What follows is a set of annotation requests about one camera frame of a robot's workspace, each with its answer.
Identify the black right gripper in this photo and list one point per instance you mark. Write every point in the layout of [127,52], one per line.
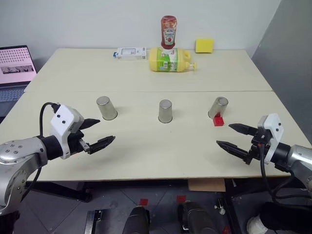
[258,148]

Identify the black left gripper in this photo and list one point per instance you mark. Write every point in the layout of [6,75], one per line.
[75,142]

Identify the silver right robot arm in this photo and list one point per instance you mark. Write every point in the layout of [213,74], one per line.
[298,158]

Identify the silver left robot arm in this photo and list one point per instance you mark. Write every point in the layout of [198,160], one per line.
[17,156]

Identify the upturned steel cup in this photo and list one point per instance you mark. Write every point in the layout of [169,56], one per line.
[218,107]
[106,108]
[165,111]

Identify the red toy brick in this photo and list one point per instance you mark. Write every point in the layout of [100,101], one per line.
[218,121]

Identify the brown cardboard piece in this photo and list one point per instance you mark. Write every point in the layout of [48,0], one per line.
[206,185]

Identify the red floor tape square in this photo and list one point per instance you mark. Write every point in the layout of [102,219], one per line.
[144,202]
[180,198]

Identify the white flat carton box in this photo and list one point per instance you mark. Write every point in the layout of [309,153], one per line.
[130,53]

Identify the white and black shoe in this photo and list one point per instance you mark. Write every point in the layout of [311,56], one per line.
[280,217]

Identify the dark rounded robot foot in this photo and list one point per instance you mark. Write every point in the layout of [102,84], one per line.
[136,220]
[195,218]

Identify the yellow sponge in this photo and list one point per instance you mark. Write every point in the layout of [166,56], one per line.
[204,45]

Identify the yellow oil jug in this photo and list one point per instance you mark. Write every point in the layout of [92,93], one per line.
[165,61]

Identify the open grey laptop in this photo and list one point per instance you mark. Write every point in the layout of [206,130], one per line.
[14,65]

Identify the red ketchup bottle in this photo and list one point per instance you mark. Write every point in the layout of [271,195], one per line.
[168,31]

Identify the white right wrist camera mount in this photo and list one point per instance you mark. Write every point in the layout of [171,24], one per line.
[273,126]

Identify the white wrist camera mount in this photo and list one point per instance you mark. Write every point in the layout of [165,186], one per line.
[62,119]
[273,126]

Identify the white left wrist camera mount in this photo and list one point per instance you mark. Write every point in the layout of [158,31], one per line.
[62,119]

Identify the black table leg frame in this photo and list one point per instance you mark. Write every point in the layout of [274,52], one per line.
[231,202]

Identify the black table base frame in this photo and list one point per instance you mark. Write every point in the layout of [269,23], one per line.
[61,190]

